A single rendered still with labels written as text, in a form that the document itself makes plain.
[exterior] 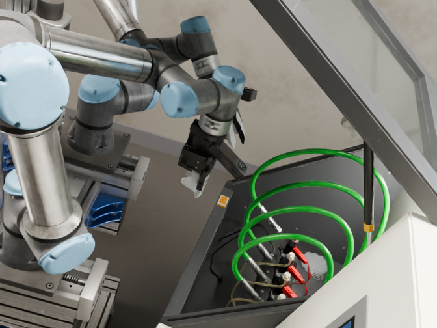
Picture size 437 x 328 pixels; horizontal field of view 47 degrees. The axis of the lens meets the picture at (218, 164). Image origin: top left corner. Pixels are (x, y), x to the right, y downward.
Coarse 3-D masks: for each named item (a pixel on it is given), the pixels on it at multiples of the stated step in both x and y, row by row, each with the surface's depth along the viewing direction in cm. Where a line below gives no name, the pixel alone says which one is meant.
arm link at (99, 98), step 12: (84, 84) 150; (96, 84) 151; (108, 84) 152; (120, 84) 156; (84, 96) 151; (96, 96) 149; (108, 96) 151; (120, 96) 155; (84, 108) 152; (96, 108) 152; (108, 108) 153; (120, 108) 157; (84, 120) 155; (96, 120) 154; (108, 120) 157
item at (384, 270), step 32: (416, 224) 88; (384, 256) 89; (416, 256) 80; (320, 288) 105; (352, 288) 92; (384, 288) 82; (416, 288) 75; (288, 320) 111; (320, 320) 96; (384, 320) 77; (416, 320) 70
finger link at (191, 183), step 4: (196, 172) 125; (192, 176) 126; (196, 176) 126; (184, 180) 128; (188, 180) 127; (192, 180) 127; (196, 180) 127; (184, 184) 128; (188, 184) 128; (192, 184) 128; (196, 184) 127; (204, 184) 128; (192, 188) 128; (196, 192) 128; (200, 192) 127; (196, 196) 129
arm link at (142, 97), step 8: (128, 0) 155; (136, 0) 158; (136, 8) 158; (136, 16) 158; (128, 88) 157; (136, 88) 159; (144, 88) 161; (152, 88) 163; (128, 96) 157; (136, 96) 159; (144, 96) 161; (152, 96) 163; (128, 104) 158; (136, 104) 160; (144, 104) 163; (152, 104) 165; (128, 112) 161
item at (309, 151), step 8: (288, 152) 132; (296, 152) 131; (304, 152) 130; (312, 152) 129; (320, 152) 129; (328, 152) 128; (336, 152) 128; (344, 152) 127; (272, 160) 134; (352, 160) 128; (360, 160) 127; (264, 168) 136; (256, 176) 138; (376, 176) 128; (384, 184) 128; (384, 192) 129; (384, 200) 131; (384, 208) 132; (384, 216) 133; (384, 224) 134
